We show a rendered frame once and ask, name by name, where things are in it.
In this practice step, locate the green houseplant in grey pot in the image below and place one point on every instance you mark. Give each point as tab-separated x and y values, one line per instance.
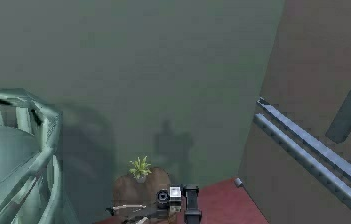
139	169

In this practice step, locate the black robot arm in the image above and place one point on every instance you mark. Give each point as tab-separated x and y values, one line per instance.
192	203

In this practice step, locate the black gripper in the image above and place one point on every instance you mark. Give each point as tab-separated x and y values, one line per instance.
163	197

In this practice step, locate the grey ribbed wall bar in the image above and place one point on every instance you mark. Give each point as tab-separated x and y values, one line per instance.
303	156
316	141

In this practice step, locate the teal metal frame chair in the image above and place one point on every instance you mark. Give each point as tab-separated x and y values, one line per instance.
23	160

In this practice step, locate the small grey cylinder doorstop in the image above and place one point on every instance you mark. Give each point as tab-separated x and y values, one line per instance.
238	182

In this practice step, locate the dark grey slanted bar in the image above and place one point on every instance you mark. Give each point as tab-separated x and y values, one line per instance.
349	106

